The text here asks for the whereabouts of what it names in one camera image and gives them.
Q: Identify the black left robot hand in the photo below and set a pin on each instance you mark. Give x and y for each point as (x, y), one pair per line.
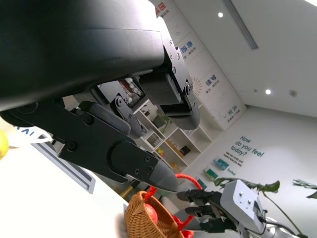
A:
(74, 49)

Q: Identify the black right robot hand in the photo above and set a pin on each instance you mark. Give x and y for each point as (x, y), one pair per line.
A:
(210, 200)

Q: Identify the red apple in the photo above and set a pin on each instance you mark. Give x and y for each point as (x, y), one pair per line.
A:
(151, 214)

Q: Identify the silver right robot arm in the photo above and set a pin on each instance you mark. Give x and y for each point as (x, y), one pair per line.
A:
(272, 230)

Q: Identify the black box gold emblem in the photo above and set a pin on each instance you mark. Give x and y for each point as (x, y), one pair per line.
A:
(185, 151)

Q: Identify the large monstera plant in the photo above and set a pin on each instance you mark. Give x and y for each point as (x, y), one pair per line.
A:
(270, 187)

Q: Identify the white cubby shelf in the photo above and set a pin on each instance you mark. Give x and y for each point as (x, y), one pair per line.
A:
(178, 138)

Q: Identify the colourful ball toy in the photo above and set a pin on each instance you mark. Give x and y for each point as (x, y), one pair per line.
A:
(160, 151)

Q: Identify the small green potted plant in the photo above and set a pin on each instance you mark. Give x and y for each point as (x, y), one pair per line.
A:
(158, 121)

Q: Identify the white sign blue letters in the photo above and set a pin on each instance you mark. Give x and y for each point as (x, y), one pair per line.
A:
(24, 140)

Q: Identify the green pear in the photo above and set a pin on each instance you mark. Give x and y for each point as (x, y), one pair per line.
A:
(3, 146)

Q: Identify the round recessed ceiling light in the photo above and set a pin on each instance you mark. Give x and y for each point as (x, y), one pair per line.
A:
(268, 91)
(220, 15)

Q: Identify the white smoke detector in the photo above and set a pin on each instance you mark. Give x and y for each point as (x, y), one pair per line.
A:
(293, 93)

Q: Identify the green candy wall box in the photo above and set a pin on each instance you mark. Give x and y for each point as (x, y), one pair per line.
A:
(201, 183)
(209, 172)

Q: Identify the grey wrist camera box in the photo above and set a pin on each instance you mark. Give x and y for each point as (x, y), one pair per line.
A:
(240, 200)

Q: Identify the teal candy wall box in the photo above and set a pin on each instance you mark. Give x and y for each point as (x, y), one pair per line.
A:
(221, 163)

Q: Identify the white printed wall cabinet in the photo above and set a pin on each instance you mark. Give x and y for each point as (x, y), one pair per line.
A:
(213, 94)

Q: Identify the grey aluminium rail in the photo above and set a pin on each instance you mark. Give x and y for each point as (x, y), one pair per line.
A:
(74, 173)

